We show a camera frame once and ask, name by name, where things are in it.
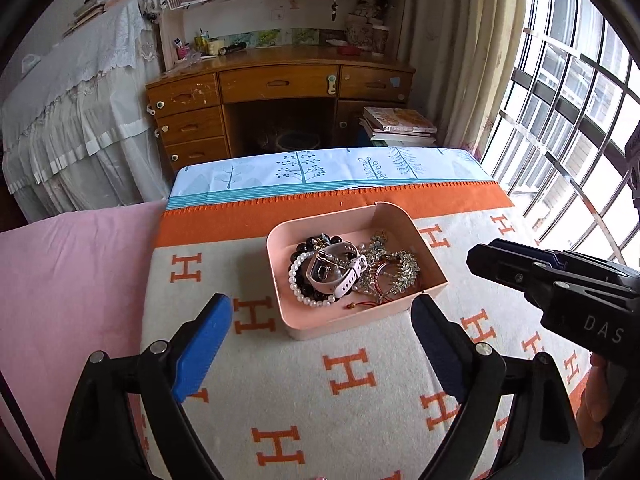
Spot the wooden desk with drawers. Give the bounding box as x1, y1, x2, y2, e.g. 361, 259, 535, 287
146, 47, 414, 170

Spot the pink jewelry tray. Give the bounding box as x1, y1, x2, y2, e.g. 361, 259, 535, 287
266, 202, 448, 340

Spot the white lace covered furniture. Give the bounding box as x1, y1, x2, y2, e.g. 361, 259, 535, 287
1, 0, 169, 222

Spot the black trash bin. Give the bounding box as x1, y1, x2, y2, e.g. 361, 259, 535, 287
271, 129, 318, 153

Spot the person's right hand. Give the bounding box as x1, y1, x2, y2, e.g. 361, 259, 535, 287
576, 353, 611, 448

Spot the pink bed sheet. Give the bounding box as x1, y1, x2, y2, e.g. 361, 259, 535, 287
1, 202, 165, 467

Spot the pink strap wristwatch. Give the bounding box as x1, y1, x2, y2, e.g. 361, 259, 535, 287
305, 242, 369, 299

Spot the white pearl bracelet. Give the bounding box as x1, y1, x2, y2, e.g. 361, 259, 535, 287
286, 250, 338, 309

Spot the window security grille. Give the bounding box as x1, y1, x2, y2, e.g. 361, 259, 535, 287
482, 0, 639, 268

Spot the stack of books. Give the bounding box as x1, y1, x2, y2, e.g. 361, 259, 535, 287
360, 107, 437, 148

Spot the wooden bookshelf with books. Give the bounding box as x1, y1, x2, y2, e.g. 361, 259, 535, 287
158, 0, 404, 70

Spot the red cord bracelet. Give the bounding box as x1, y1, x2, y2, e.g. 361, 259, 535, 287
342, 259, 407, 311

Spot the beige curtain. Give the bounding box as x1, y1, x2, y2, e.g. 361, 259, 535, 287
398, 0, 526, 158

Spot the blue plant print sheet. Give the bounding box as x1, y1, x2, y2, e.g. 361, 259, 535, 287
167, 148, 490, 210

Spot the black bead bracelet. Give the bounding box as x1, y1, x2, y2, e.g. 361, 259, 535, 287
290, 232, 344, 296

